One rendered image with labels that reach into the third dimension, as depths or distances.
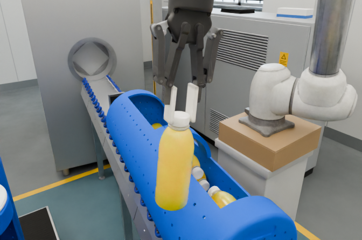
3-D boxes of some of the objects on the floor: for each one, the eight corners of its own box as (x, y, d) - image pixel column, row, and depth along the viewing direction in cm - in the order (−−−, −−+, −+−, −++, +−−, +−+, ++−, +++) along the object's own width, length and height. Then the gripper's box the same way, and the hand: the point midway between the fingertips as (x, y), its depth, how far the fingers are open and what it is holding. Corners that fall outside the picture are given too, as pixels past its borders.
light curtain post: (164, 198, 239) (158, -17, 174) (166, 203, 234) (161, -18, 169) (157, 200, 236) (148, -17, 171) (160, 205, 232) (152, -18, 166)
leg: (104, 175, 268) (97, 116, 244) (105, 179, 263) (98, 119, 239) (98, 177, 266) (90, 117, 241) (99, 180, 261) (91, 120, 237)
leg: (134, 258, 186) (127, 181, 162) (136, 265, 181) (130, 187, 157) (125, 261, 184) (117, 184, 160) (127, 268, 179) (119, 190, 155)
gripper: (221, -8, 52) (206, 111, 59) (136, -21, 45) (130, 117, 52) (246, -9, 46) (227, 124, 53) (153, -24, 38) (144, 133, 46)
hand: (180, 104), depth 51 cm, fingers closed on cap, 4 cm apart
